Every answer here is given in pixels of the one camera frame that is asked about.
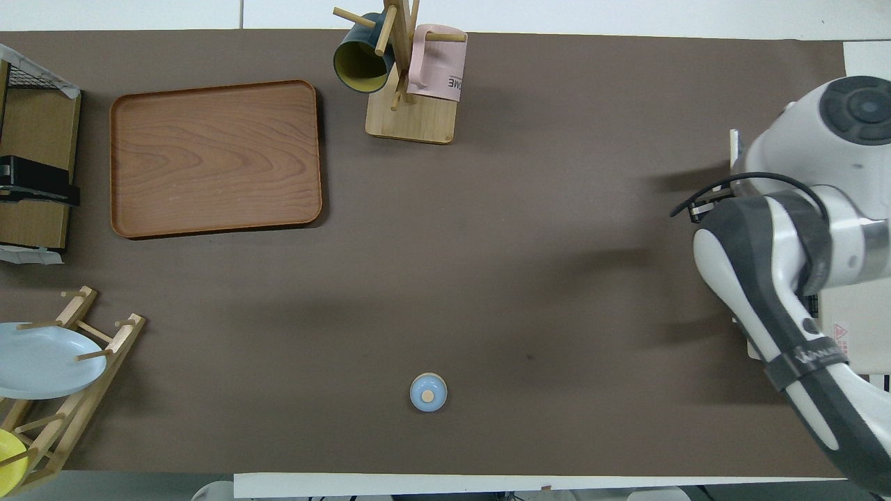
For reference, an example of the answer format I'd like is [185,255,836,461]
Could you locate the cream toaster oven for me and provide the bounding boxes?
[728,129,891,376]

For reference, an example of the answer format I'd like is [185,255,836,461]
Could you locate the wooden dish rack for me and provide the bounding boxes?
[0,285,147,496]

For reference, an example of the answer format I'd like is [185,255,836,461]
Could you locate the wooden mug tree stand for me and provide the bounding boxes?
[332,0,467,145]

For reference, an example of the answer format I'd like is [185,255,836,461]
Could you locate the light blue plate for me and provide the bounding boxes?
[0,322,108,401]

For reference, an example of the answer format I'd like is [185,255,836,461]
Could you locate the brown wooden tray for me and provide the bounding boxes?
[109,79,324,240]

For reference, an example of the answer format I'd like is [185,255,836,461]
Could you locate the black device on shelf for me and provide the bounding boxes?
[0,155,81,207]

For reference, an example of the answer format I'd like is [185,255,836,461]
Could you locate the white board strip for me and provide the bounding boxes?
[234,473,846,500]

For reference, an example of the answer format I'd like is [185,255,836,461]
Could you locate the yellow plate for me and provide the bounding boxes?
[0,429,30,493]

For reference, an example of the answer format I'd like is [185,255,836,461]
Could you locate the small blue jar wooden knob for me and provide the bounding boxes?
[409,373,448,413]

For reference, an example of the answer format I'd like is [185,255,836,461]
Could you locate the white round object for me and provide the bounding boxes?
[191,480,235,501]

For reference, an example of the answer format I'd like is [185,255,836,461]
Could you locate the brown table mat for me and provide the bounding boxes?
[0,29,851,479]

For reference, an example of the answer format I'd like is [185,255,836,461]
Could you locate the wooden shelf box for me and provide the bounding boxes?
[0,59,82,251]

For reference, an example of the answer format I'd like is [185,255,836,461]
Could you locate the dark green mug yellow inside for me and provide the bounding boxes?
[333,14,396,95]

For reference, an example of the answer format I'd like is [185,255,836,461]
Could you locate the pink mug with print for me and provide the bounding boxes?
[407,24,468,103]

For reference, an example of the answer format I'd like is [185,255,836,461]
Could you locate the black wire mesh basket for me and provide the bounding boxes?
[0,43,81,98]

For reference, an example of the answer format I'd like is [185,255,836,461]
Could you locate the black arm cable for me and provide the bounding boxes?
[670,171,830,225]

